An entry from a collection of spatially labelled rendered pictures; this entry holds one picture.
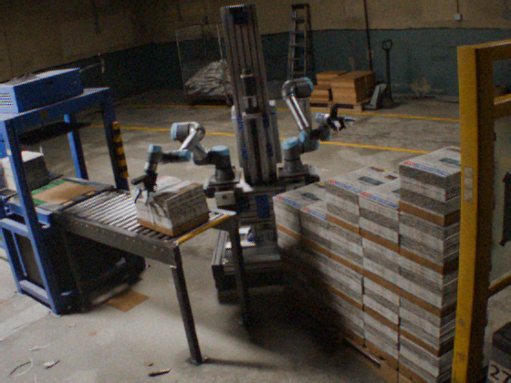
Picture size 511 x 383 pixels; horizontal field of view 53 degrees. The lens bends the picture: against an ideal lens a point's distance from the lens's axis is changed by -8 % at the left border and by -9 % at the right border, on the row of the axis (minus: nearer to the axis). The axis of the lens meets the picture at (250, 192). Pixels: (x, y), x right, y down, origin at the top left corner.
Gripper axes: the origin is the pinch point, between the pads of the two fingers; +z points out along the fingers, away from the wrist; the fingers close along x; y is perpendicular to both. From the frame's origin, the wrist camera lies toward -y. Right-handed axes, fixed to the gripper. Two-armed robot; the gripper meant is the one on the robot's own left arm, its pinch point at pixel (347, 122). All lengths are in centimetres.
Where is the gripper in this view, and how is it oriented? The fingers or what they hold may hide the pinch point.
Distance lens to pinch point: 349.8
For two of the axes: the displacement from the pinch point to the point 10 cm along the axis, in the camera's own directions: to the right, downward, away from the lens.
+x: -8.8, 3.7, -3.0
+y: 2.5, 8.9, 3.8
